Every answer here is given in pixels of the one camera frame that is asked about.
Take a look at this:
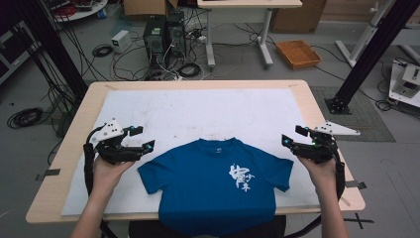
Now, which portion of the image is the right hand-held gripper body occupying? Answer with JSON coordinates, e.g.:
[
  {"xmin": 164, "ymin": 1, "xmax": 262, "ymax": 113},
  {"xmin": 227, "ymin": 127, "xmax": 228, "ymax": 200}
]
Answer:
[{"xmin": 291, "ymin": 121, "xmax": 362, "ymax": 165}]

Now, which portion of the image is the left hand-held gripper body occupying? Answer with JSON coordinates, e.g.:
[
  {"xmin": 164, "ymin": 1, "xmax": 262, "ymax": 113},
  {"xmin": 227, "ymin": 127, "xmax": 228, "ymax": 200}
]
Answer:
[{"xmin": 86, "ymin": 118, "xmax": 141, "ymax": 166}]

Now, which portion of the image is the blue printed T-shirt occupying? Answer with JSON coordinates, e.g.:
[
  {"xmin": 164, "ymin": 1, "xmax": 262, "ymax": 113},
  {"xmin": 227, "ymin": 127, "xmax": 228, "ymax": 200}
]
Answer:
[{"xmin": 137, "ymin": 137, "xmax": 295, "ymax": 238}]

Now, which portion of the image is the person's left hand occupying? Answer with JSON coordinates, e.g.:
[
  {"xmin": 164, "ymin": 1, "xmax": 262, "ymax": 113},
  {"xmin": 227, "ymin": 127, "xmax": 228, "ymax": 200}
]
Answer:
[{"xmin": 92, "ymin": 155, "xmax": 136, "ymax": 200}]

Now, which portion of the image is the person's right hand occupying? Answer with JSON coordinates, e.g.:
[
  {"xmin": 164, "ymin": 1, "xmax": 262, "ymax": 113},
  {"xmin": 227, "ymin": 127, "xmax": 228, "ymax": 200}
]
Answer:
[{"xmin": 296, "ymin": 156, "xmax": 339, "ymax": 196}]

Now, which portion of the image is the light wooden table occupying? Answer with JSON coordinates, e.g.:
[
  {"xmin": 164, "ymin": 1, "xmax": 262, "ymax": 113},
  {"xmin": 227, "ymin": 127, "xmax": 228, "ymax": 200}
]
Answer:
[{"xmin": 25, "ymin": 78, "xmax": 367, "ymax": 225}]

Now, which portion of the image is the grey tape piece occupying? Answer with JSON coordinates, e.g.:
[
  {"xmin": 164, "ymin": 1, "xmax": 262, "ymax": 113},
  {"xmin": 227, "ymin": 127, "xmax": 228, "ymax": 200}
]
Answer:
[
  {"xmin": 344, "ymin": 179, "xmax": 368, "ymax": 190},
  {"xmin": 35, "ymin": 168, "xmax": 62, "ymax": 182}
]

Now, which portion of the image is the grey floor mat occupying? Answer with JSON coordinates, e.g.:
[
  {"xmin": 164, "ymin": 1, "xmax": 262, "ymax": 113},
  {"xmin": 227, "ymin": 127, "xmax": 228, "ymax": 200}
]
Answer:
[{"xmin": 309, "ymin": 85, "xmax": 396, "ymax": 144}]

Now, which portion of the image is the white foam mat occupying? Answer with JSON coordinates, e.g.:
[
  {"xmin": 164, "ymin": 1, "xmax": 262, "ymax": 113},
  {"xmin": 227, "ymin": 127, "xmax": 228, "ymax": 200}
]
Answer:
[{"xmin": 60, "ymin": 86, "xmax": 321, "ymax": 217}]

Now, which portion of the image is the orange tray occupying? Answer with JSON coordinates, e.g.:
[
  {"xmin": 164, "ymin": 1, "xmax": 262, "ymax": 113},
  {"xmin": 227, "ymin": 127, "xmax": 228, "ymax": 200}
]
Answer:
[{"xmin": 274, "ymin": 39, "xmax": 323, "ymax": 70}]

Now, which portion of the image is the black tape cross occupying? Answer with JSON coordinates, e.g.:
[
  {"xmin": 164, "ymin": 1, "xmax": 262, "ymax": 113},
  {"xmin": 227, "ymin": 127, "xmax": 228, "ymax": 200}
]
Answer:
[{"xmin": 343, "ymin": 212, "xmax": 375, "ymax": 230}]

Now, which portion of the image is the person's dark clothed lap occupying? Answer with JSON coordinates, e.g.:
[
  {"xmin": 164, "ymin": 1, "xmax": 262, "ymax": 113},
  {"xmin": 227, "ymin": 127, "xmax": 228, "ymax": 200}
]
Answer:
[{"xmin": 128, "ymin": 215, "xmax": 287, "ymax": 238}]

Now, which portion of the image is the white power supply box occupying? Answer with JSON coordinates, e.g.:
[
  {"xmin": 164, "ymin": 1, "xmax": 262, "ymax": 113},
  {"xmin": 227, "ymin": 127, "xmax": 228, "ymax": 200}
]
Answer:
[{"xmin": 110, "ymin": 29, "xmax": 133, "ymax": 55}]

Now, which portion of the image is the black computer tower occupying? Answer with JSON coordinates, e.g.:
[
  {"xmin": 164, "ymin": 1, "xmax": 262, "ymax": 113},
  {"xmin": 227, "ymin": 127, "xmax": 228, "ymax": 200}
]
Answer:
[
  {"xmin": 143, "ymin": 15, "xmax": 166, "ymax": 63},
  {"xmin": 164, "ymin": 11, "xmax": 187, "ymax": 60}
]

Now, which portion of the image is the white metal stand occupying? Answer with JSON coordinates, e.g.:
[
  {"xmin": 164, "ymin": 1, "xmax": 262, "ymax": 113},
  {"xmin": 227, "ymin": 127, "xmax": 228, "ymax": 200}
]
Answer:
[{"xmin": 335, "ymin": 0, "xmax": 420, "ymax": 68}]

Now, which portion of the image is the white device on board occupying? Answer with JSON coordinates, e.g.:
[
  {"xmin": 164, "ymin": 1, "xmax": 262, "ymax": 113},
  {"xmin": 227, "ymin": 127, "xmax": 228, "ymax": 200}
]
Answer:
[{"xmin": 388, "ymin": 59, "xmax": 420, "ymax": 109}]

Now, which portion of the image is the large cardboard box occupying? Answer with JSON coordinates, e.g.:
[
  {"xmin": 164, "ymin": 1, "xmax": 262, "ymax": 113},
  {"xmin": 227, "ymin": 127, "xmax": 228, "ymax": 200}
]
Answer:
[{"xmin": 269, "ymin": 0, "xmax": 328, "ymax": 35}]

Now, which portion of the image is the small cardboard box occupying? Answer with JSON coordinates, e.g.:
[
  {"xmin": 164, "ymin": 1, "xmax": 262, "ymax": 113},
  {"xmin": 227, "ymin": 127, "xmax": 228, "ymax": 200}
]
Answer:
[{"xmin": 123, "ymin": 0, "xmax": 179, "ymax": 18}]

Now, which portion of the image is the round white table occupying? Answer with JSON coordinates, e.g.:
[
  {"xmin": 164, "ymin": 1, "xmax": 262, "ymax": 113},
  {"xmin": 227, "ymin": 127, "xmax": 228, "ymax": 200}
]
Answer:
[{"xmin": 42, "ymin": 0, "xmax": 109, "ymax": 23}]

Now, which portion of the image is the grey equipment rack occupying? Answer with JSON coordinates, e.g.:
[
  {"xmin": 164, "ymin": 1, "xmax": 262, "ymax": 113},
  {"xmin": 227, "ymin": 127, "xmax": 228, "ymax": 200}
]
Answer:
[{"xmin": 0, "ymin": 20, "xmax": 43, "ymax": 85}]

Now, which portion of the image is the white-legged desk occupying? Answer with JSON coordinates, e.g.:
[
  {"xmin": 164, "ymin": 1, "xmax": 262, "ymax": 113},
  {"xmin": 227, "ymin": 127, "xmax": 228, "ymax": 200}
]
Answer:
[{"xmin": 196, "ymin": 0, "xmax": 303, "ymax": 69}]

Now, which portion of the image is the black sleeved left gripper cable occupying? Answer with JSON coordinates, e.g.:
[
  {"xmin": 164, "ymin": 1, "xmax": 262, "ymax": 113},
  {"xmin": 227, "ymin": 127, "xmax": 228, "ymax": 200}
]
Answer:
[{"xmin": 82, "ymin": 125, "xmax": 101, "ymax": 197}]

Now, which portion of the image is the thick coiled black cable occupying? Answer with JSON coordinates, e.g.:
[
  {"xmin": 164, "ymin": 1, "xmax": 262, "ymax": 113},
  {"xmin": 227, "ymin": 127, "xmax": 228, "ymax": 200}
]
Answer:
[{"xmin": 177, "ymin": 61, "xmax": 203, "ymax": 79}]

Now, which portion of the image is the small coiled black cable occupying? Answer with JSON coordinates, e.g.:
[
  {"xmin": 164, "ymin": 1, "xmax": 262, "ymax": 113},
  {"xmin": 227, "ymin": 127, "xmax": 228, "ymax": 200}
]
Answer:
[{"xmin": 91, "ymin": 43, "xmax": 115, "ymax": 59}]

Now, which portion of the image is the large coiled black cable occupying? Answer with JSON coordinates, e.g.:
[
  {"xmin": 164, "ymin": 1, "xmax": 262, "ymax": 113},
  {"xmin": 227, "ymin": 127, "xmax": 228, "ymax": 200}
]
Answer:
[{"xmin": 6, "ymin": 106, "xmax": 45, "ymax": 130}]

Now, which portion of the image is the black frame post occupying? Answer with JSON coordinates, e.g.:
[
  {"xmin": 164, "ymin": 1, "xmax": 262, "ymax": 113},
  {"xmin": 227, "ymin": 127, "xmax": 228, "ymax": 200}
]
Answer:
[
  {"xmin": 324, "ymin": 0, "xmax": 420, "ymax": 116},
  {"xmin": 14, "ymin": 0, "xmax": 89, "ymax": 102}
]

